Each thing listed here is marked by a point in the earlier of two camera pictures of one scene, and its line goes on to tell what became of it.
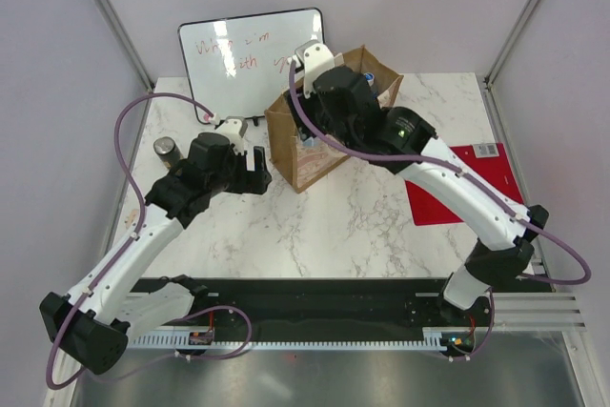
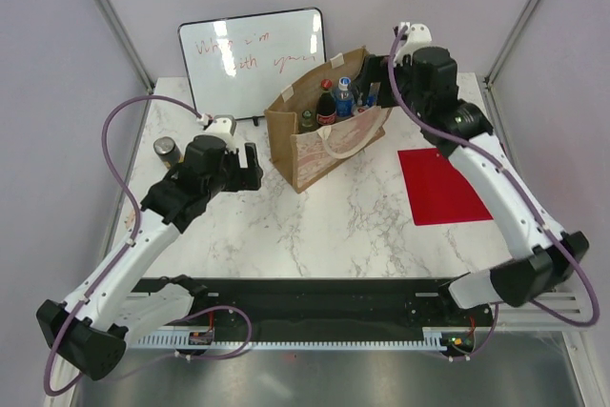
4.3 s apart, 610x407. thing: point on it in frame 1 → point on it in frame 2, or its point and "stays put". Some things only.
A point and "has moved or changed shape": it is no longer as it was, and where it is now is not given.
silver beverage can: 312,141 has moved or changed shape
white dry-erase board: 239,68 stays put
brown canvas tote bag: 301,160 stays put
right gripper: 303,131 → 375,70
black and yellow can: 168,150 stays put
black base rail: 341,305 stays put
